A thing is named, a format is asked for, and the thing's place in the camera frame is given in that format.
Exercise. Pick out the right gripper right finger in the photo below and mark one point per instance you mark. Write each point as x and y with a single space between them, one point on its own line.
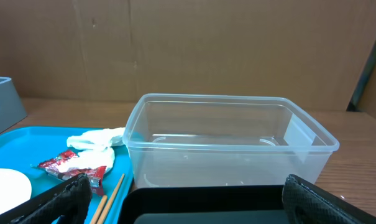
305 203

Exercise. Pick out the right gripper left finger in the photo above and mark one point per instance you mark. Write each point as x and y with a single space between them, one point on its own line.
67 202

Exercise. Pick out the red sauce packet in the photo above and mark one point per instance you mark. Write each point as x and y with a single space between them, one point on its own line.
95 176

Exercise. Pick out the grey dishwasher rack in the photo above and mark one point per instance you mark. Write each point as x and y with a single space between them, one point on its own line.
11 108

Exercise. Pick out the left wooden chopstick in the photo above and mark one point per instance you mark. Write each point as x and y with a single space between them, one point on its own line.
99 210

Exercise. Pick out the wooden chopstick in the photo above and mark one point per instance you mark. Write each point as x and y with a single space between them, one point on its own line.
110 201
99 210

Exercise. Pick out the right wooden chopstick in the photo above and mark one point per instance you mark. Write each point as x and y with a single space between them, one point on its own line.
110 201

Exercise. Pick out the lower crumpled white napkin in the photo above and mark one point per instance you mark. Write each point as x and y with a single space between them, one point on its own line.
89 159

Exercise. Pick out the crumpled white napkin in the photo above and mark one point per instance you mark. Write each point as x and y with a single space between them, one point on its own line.
97 140
89 159

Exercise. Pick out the black plastic tray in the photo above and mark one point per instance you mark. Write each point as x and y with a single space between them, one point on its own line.
206 205

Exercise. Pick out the large white plate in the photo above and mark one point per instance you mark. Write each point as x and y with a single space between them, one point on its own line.
15 189

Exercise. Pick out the upper crumpled white napkin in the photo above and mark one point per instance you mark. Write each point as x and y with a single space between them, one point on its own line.
97 140

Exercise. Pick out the teal plastic tray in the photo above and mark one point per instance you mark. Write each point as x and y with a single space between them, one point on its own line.
24 148

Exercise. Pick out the clear plastic bin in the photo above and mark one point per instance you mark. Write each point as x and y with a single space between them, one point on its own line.
179 140

